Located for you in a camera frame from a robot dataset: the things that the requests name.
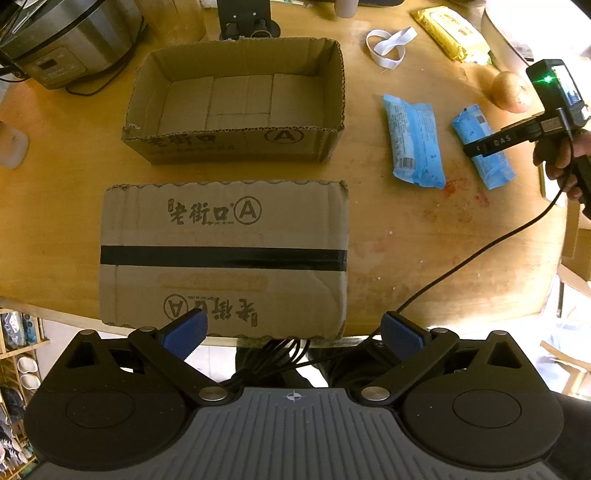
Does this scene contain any taped closed cardboard box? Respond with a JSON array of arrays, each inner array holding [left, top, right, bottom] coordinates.
[[99, 181, 349, 339]]

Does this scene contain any clear plastic jug grey lid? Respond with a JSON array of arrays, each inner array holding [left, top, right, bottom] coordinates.
[[134, 0, 206, 46]]

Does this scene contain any black phone stand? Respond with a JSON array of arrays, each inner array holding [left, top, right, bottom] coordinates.
[[217, 0, 280, 40]]

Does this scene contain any yellow wet wipes pack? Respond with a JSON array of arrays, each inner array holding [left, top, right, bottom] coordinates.
[[411, 6, 490, 65]]

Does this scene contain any small translucent plastic cup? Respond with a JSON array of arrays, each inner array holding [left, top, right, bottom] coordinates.
[[0, 122, 29, 169]]

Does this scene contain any blue wipes pack with barcode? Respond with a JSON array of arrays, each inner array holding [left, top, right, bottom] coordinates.
[[452, 104, 515, 190]]

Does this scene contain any white elastic band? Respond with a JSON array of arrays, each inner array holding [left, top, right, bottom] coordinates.
[[366, 27, 418, 70]]

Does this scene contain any open cardboard box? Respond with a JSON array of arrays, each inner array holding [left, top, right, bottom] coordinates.
[[121, 37, 346, 165]]

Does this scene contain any person right hand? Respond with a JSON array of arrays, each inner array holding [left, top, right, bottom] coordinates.
[[533, 130, 591, 200]]

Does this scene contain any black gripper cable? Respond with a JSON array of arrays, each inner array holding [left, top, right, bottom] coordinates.
[[221, 174, 570, 393]]

